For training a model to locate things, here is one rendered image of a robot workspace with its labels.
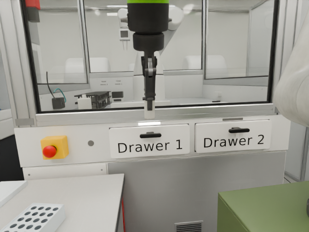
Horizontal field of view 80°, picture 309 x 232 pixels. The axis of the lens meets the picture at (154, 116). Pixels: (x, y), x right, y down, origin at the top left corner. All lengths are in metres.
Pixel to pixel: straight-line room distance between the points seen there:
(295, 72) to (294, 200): 0.25
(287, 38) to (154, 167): 0.67
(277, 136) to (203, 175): 0.33
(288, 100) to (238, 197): 0.21
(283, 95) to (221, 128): 0.31
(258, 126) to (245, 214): 0.46
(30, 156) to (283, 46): 0.99
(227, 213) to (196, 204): 0.44
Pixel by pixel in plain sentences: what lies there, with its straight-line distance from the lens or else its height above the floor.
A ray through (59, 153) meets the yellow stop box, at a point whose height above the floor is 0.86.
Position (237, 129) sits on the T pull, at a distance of 0.71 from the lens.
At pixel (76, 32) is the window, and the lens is 0.73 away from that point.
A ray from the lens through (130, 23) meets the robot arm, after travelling 0.46.
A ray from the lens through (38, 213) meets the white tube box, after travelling 0.55.
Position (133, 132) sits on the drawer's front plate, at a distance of 0.66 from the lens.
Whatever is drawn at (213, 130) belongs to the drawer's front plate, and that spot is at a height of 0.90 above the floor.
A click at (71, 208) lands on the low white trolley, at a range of 0.60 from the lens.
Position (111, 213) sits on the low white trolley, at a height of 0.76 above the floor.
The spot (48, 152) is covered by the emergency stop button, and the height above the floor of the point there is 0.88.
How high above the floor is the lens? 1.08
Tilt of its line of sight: 10 degrees down
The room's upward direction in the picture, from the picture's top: 2 degrees counter-clockwise
